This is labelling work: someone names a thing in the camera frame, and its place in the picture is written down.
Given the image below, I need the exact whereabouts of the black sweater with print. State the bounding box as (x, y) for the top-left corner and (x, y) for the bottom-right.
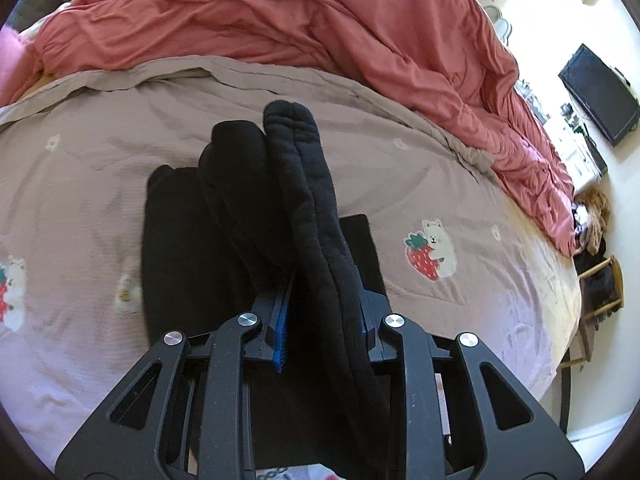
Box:
(141, 101), (390, 479)

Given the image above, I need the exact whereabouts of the wooden stool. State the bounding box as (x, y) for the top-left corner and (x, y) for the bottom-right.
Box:
(559, 256), (625, 370)

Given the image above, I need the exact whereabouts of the beige strawberry bear bedspread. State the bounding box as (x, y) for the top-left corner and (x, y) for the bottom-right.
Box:
(1, 56), (580, 466)

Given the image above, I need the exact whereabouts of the black monitor screen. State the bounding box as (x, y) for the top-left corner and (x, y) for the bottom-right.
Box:
(559, 44), (639, 146)

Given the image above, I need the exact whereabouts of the coral red duvet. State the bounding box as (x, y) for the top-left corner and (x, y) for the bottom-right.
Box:
(1, 0), (575, 256)

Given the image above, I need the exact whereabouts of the pink quilted blanket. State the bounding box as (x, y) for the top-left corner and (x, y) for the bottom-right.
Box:
(0, 25), (30, 96)

